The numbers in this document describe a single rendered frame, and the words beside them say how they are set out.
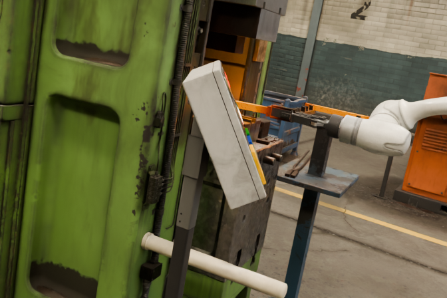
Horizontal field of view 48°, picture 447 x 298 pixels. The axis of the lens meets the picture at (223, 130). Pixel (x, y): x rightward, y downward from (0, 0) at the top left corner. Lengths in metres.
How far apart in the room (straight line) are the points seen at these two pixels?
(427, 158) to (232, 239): 3.63
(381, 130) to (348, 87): 7.86
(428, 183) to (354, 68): 4.62
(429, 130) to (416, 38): 4.30
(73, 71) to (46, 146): 0.27
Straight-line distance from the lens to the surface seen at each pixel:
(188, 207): 1.22
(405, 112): 1.74
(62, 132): 1.69
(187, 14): 1.46
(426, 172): 5.16
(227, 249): 1.71
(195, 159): 1.19
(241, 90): 2.01
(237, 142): 1.02
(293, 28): 9.89
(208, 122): 1.01
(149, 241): 1.57
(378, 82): 9.34
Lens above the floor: 1.27
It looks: 11 degrees down
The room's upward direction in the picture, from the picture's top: 10 degrees clockwise
